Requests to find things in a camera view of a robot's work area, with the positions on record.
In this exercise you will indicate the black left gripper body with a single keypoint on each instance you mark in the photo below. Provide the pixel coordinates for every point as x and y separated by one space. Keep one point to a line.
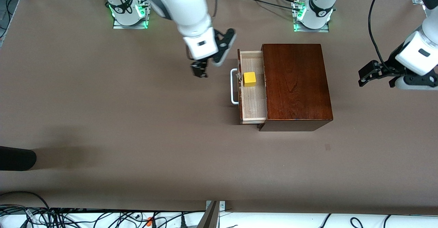
391 66

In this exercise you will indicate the silver metal bracket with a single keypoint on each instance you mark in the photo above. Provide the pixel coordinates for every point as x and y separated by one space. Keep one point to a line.
222 205

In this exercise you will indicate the dark brown wooden cabinet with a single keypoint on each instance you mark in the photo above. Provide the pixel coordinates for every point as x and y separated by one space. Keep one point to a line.
297 84

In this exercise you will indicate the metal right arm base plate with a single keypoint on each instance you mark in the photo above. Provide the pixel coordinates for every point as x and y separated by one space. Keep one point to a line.
118 25

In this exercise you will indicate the black ribbed cylinder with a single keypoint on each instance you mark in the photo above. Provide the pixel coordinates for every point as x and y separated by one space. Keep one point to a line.
17 157

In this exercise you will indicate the orange connector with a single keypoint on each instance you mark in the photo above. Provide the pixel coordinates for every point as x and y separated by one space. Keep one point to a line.
149 221

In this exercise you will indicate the dark grey post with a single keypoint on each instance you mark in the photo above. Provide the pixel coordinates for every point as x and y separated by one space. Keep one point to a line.
209 217

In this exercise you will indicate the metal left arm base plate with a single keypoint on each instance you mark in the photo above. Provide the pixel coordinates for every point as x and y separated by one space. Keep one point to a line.
323 30

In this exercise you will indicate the yellow block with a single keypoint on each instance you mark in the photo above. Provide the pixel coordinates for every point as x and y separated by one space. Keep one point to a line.
249 79

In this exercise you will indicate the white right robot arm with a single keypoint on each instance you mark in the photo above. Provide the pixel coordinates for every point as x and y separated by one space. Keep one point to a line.
184 9

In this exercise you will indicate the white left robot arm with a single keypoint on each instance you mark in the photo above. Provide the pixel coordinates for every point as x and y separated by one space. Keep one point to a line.
320 5

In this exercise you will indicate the light wood drawer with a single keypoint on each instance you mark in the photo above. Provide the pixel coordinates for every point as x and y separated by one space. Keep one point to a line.
254 101

